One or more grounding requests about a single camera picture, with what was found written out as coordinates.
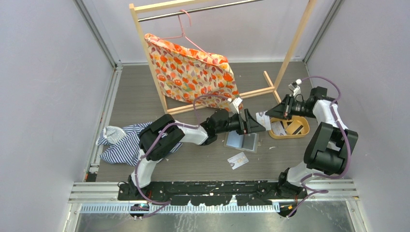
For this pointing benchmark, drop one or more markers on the orange floral garment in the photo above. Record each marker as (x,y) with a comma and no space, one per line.
(190,75)

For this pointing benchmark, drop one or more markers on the gold card in tray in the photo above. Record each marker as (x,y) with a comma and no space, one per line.
(293,128)

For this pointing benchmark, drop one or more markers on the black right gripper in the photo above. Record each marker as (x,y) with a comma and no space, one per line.
(284,109)

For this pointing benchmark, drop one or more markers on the tan oval tray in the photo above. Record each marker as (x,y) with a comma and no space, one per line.
(303,133)

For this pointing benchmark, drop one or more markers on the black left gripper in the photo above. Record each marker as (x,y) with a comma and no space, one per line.
(250,124)

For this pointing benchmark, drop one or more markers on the wooden clothes rack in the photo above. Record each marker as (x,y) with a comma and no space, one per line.
(171,106)

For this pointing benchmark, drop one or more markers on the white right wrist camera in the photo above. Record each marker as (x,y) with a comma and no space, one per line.
(294,87)

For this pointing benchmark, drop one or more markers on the blue white striped shirt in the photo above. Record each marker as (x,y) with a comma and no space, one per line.
(126,150)

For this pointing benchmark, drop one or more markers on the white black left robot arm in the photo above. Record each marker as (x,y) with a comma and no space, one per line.
(158,139)

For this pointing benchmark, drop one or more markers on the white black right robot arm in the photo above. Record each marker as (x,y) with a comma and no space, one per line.
(328,152)

